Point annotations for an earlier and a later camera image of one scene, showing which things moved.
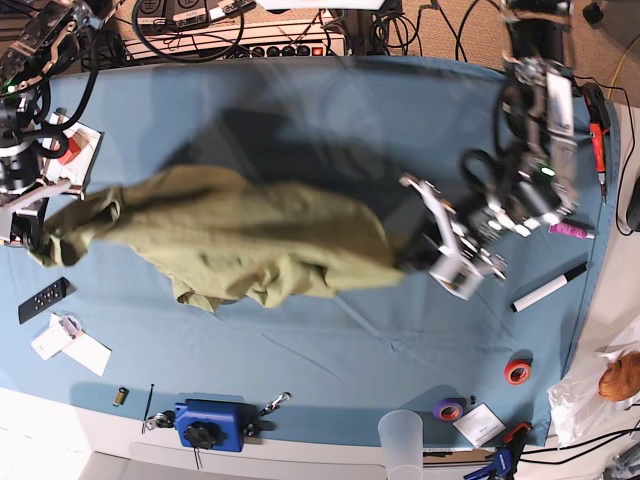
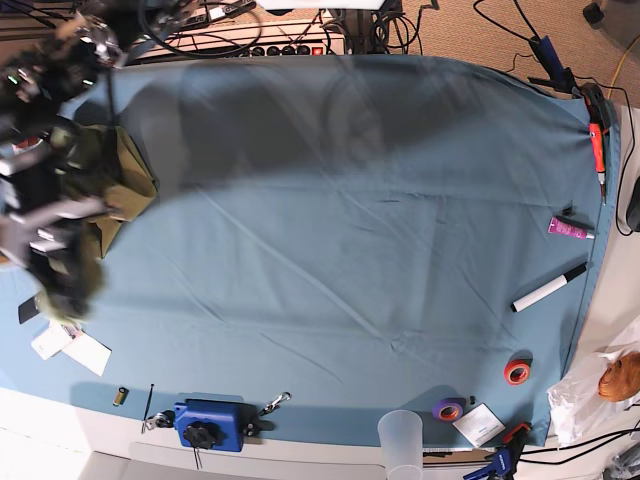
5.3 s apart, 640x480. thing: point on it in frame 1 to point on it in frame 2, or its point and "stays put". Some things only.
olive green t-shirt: x=221 y=237 to x=105 y=159
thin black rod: x=146 y=410 stays put
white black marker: x=537 y=294 stays put
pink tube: x=563 y=229 stays put
